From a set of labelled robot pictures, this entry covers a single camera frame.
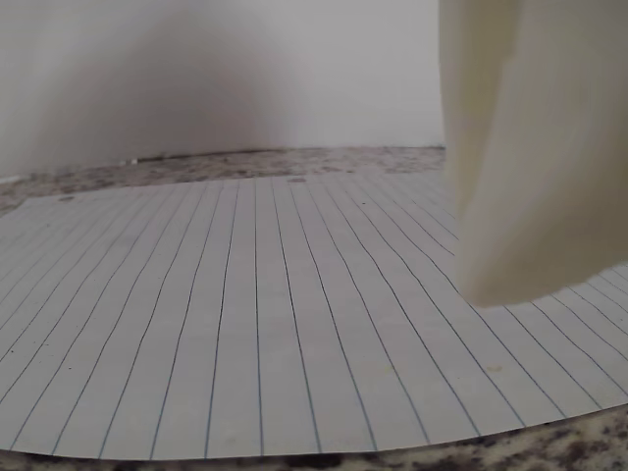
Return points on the white gripper finger with green pad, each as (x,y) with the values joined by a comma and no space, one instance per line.
(539,147)

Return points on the lined white paper sheet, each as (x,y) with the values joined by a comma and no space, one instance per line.
(275,314)

